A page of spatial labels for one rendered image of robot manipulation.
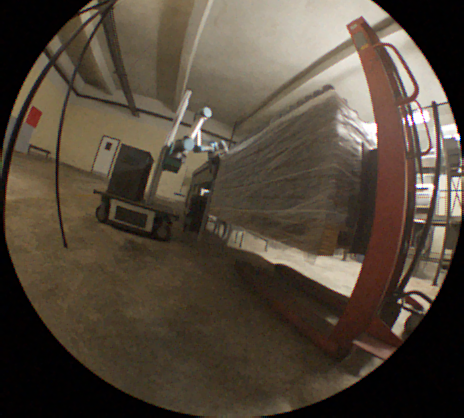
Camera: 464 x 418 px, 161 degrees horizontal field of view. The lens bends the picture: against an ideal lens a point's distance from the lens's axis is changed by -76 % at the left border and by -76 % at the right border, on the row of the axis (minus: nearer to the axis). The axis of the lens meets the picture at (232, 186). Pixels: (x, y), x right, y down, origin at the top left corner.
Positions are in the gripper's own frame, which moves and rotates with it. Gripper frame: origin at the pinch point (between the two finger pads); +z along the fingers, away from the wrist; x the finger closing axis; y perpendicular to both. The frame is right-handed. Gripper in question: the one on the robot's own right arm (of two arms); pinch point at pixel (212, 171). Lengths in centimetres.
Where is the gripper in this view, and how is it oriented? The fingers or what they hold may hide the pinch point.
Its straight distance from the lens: 183.5
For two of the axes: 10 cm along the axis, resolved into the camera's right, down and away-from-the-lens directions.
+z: 0.4, 9.8, 1.8
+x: 4.5, 1.4, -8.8
